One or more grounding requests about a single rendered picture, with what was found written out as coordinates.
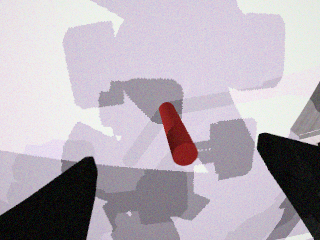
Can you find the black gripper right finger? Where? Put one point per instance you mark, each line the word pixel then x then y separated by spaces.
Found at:
pixel 295 166

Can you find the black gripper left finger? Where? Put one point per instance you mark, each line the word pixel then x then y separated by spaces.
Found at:
pixel 61 210

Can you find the red peg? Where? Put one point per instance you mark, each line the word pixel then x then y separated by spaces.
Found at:
pixel 183 150

